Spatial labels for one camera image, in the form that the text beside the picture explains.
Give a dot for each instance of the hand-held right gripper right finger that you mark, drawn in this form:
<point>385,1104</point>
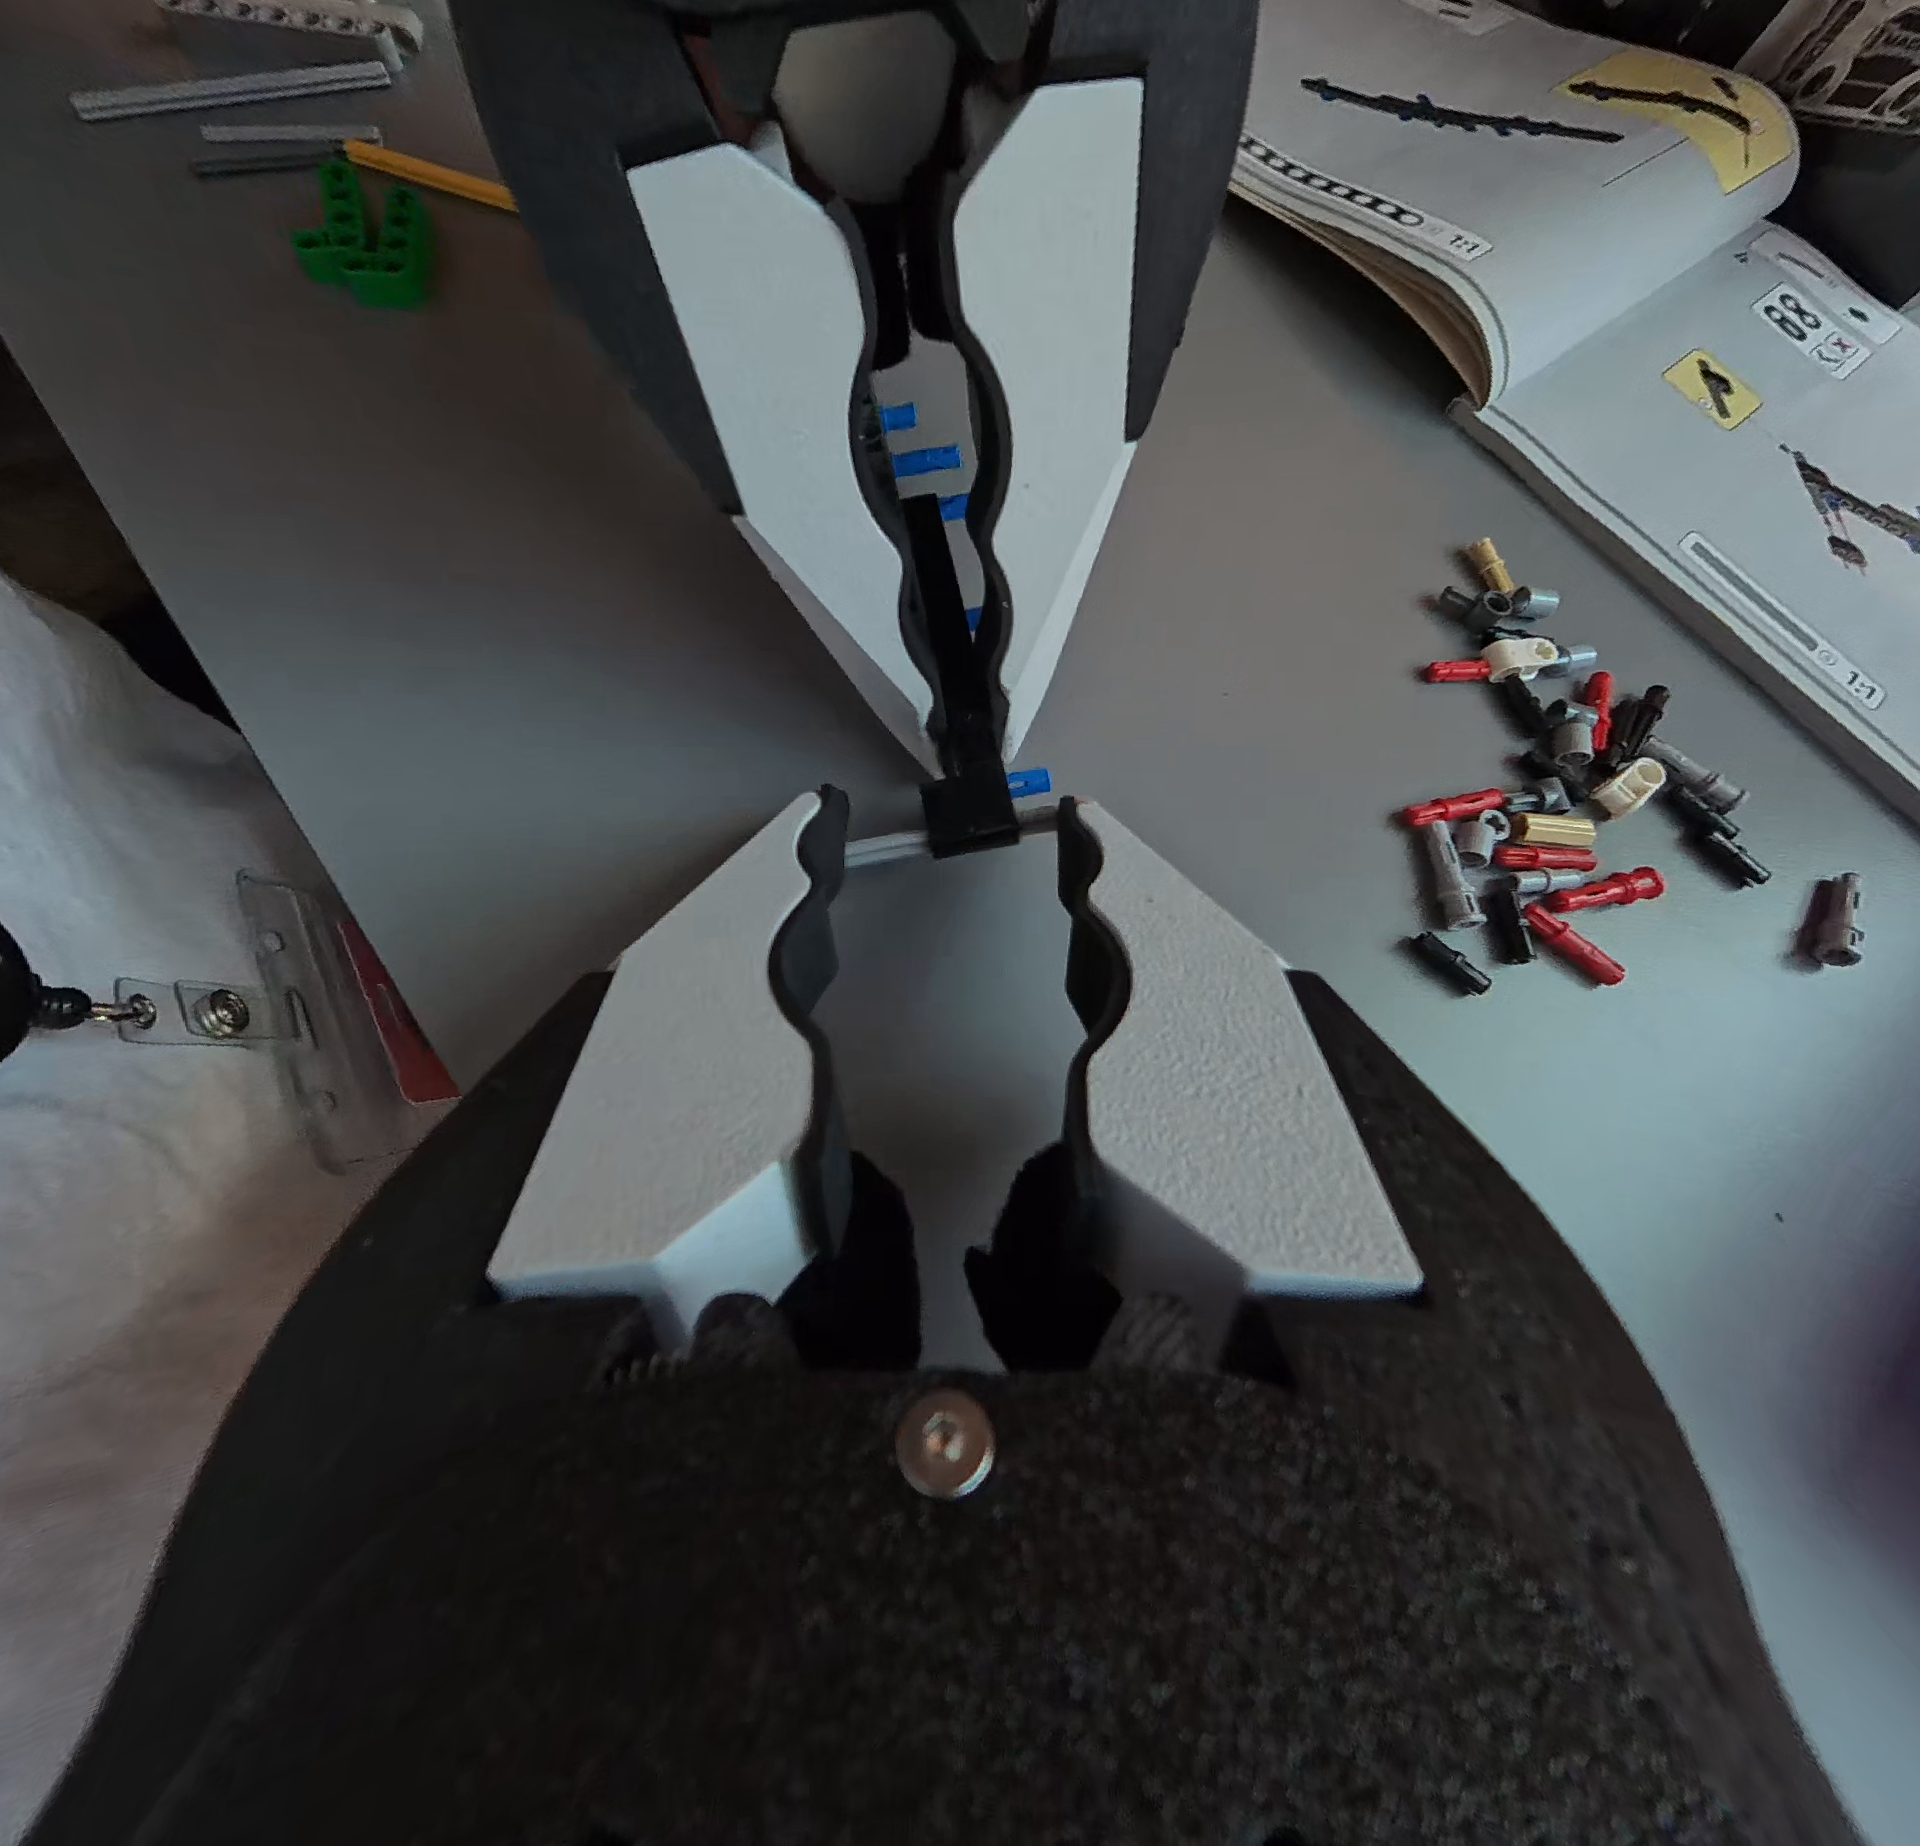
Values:
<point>1245,1112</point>

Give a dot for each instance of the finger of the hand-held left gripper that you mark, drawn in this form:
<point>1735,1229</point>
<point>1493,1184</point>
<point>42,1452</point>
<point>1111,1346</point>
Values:
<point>766,346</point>
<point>1065,301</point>

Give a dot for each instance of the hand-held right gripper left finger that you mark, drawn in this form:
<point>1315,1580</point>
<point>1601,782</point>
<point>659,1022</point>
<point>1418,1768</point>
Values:
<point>660,1112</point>

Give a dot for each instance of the black lego beam assembly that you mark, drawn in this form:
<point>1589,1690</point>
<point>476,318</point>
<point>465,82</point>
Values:
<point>971,811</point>

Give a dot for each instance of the yellow lego axle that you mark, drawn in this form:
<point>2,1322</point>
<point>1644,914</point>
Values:
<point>427,176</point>

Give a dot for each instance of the green lego beam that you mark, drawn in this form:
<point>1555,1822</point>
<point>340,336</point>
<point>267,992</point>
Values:
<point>340,210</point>
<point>408,235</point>

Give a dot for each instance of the long grey lego beam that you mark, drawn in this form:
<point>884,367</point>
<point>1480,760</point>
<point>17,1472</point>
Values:
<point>300,15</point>

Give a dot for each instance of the long grey lego axle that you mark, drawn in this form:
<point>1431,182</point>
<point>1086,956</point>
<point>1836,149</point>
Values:
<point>225,91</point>

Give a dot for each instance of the pile of small lego pins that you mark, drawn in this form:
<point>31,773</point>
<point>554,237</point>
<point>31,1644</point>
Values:
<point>1552,831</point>

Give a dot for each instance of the lego instruction booklet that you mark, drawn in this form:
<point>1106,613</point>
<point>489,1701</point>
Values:
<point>1500,121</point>

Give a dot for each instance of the brownish grey lego connector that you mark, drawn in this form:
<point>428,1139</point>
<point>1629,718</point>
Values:
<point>1833,919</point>

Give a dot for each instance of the red card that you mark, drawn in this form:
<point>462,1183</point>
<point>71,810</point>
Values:
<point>411,1067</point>

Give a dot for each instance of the clear plastic badge holder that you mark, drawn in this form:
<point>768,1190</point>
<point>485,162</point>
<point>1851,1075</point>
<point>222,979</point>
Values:
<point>300,1037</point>

